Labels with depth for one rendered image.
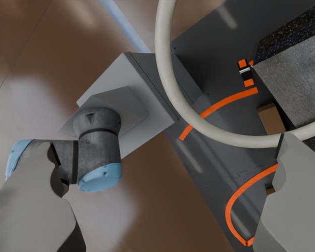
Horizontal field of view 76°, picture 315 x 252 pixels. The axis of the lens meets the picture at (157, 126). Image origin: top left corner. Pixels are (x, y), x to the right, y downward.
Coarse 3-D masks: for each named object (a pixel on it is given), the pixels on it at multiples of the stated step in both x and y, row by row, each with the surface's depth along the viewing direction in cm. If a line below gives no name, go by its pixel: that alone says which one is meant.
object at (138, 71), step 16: (112, 64) 94; (128, 64) 91; (144, 64) 102; (176, 64) 150; (96, 80) 100; (112, 80) 97; (128, 80) 94; (144, 80) 92; (160, 80) 107; (176, 80) 129; (192, 80) 161; (144, 96) 93; (160, 96) 95; (192, 96) 136; (160, 112) 93; (176, 112) 100; (144, 128) 99; (160, 128) 96; (128, 144) 105
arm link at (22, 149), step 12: (24, 144) 60; (36, 144) 62; (60, 144) 64; (72, 144) 66; (12, 156) 57; (24, 156) 58; (60, 156) 62; (72, 156) 63; (12, 168) 56; (60, 168) 61; (72, 168) 63
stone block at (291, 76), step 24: (288, 24) 79; (312, 24) 69; (264, 48) 89; (288, 48) 77; (312, 48) 70; (264, 72) 91; (288, 72) 82; (312, 72) 75; (288, 96) 88; (312, 96) 80; (312, 120) 85; (312, 144) 92
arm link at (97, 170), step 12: (96, 132) 72; (108, 132) 74; (84, 144) 68; (96, 144) 69; (108, 144) 71; (84, 156) 65; (96, 156) 66; (108, 156) 68; (84, 168) 64; (96, 168) 64; (108, 168) 65; (120, 168) 70; (72, 180) 65; (84, 180) 63; (96, 180) 65; (108, 180) 68
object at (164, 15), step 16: (160, 0) 34; (176, 0) 34; (160, 16) 35; (160, 32) 36; (160, 48) 37; (160, 64) 39; (176, 96) 42; (192, 112) 44; (208, 128) 46; (304, 128) 47; (240, 144) 48; (256, 144) 48; (272, 144) 48
